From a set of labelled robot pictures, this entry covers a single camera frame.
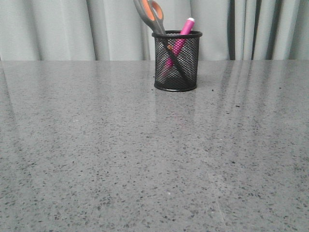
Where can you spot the pink highlighter pen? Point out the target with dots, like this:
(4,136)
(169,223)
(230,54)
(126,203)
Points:
(176,49)

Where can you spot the grey orange scissors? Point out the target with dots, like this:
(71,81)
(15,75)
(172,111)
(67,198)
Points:
(152,15)

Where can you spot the black mesh pen cup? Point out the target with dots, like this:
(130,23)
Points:
(188,59)

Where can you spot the grey curtain backdrop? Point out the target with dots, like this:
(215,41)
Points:
(113,30)

